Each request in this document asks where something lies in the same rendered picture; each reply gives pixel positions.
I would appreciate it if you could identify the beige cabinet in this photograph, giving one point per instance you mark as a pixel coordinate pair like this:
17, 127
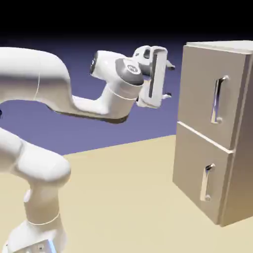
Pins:
237, 138

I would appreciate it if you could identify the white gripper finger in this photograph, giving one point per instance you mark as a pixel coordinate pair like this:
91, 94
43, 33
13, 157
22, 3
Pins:
170, 66
166, 95

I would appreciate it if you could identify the beige cabinet door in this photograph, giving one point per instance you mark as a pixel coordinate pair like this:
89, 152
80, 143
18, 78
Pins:
193, 168
199, 85

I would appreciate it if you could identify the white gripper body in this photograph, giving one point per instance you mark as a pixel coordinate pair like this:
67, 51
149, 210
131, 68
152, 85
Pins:
159, 79

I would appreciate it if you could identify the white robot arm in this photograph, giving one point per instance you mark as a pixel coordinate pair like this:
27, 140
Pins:
49, 75

